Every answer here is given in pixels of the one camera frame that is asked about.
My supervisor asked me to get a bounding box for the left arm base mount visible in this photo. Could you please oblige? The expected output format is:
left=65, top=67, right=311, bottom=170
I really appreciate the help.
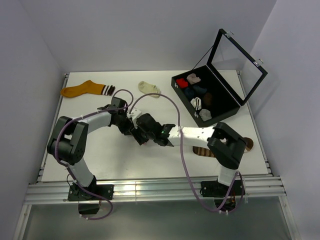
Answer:
left=67, top=183, right=114, bottom=220

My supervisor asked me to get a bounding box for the aluminium table frame rail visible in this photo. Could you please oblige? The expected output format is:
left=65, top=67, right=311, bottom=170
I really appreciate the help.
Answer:
left=23, top=175, right=287, bottom=205

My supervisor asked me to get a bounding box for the rolled white striped sock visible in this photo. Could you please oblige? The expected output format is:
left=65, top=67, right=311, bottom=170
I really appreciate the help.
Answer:
left=190, top=97, right=202, bottom=111

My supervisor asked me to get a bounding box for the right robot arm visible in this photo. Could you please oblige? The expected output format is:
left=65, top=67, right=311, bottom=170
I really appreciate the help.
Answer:
left=133, top=113, right=247, bottom=195

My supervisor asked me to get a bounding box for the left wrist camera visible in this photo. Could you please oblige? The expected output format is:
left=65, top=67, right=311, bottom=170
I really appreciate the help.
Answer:
left=110, top=97, right=127, bottom=110

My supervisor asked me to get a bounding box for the mustard yellow sock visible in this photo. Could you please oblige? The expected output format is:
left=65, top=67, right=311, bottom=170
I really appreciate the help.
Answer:
left=60, top=80, right=116, bottom=98

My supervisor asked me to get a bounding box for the brown cream striped sock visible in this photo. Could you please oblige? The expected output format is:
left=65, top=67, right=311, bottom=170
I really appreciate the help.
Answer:
left=192, top=137, right=254, bottom=158

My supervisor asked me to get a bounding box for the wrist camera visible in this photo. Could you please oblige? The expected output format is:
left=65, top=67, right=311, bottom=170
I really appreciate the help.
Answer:
left=127, top=108, right=142, bottom=126
left=110, top=97, right=127, bottom=110

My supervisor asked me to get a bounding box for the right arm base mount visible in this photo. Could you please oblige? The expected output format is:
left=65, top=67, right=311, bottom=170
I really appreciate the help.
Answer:
left=200, top=179, right=246, bottom=198

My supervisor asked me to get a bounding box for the rolled teal sock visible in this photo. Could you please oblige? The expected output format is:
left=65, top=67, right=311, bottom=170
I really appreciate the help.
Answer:
left=184, top=87, right=195, bottom=100

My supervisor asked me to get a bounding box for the rolled red sock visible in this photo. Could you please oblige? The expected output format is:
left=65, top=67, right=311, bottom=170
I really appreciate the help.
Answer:
left=175, top=78, right=189, bottom=89

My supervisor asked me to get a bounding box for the rolled navy sock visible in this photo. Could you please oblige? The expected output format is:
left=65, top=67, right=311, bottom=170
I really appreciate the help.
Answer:
left=192, top=85, right=207, bottom=95

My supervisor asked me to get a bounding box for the rolled beige sock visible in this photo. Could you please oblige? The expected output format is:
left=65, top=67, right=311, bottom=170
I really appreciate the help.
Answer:
left=186, top=73, right=201, bottom=85

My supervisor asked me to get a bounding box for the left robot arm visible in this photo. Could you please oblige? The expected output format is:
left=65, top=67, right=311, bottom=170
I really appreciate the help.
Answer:
left=47, top=97, right=134, bottom=200

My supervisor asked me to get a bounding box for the black storage box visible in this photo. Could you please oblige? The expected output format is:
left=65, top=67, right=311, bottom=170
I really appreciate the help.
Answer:
left=171, top=28, right=268, bottom=127

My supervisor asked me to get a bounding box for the dark brown sock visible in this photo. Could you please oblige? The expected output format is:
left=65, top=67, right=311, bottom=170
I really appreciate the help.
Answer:
left=202, top=92, right=213, bottom=107

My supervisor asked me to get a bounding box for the cream ankle sock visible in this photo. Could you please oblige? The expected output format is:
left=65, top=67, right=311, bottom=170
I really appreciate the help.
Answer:
left=137, top=81, right=161, bottom=99

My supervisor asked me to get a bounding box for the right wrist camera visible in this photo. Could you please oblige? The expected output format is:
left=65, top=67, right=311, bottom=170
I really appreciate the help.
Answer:
left=127, top=108, right=142, bottom=126

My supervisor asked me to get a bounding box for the rolled grey sock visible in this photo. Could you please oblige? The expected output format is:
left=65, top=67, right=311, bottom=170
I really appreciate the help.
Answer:
left=199, top=108, right=212, bottom=122

